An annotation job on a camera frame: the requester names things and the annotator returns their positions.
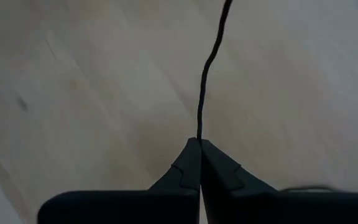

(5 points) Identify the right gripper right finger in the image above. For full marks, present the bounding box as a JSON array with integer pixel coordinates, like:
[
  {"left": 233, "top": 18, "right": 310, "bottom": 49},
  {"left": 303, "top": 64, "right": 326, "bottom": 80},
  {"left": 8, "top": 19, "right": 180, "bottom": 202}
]
[{"left": 200, "top": 139, "right": 358, "bottom": 224}]

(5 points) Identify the thin black wire cord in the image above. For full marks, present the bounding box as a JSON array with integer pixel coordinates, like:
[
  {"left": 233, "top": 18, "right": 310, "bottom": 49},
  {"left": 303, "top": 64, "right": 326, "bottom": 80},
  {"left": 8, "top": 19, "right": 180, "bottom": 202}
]
[{"left": 196, "top": 0, "right": 338, "bottom": 194}]

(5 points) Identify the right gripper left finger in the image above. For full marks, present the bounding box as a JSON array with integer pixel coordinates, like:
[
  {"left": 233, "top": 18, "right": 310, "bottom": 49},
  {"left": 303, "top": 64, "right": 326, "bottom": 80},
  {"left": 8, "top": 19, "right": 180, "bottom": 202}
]
[{"left": 37, "top": 137, "right": 202, "bottom": 224}]

